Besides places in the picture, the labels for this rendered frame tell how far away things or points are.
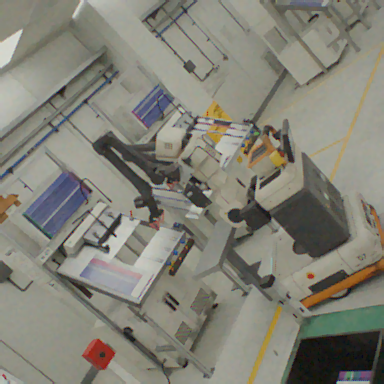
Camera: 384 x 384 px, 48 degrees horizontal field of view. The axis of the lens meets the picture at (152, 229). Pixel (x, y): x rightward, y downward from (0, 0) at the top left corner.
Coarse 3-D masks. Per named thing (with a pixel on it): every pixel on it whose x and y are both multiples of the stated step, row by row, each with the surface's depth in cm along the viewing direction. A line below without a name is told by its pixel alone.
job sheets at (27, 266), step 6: (6, 252) 329; (12, 252) 323; (18, 252) 317; (12, 258) 331; (18, 258) 324; (24, 258) 320; (18, 264) 334; (24, 264) 327; (30, 264) 322; (24, 270) 337; (30, 270) 330; (36, 270) 324; (30, 276) 340; (36, 276) 334; (42, 276) 325; (48, 282) 330; (54, 288) 331; (60, 288) 326; (60, 294) 334
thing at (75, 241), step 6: (102, 204) 340; (96, 210) 337; (102, 210) 336; (90, 216) 333; (96, 216) 332; (84, 222) 329; (90, 222) 328; (78, 228) 325; (84, 228) 324; (72, 234) 322; (78, 234) 321; (84, 234) 322; (72, 240) 317; (78, 240) 318; (66, 246) 315; (72, 246) 313; (78, 246) 320; (66, 252) 322; (72, 252) 317
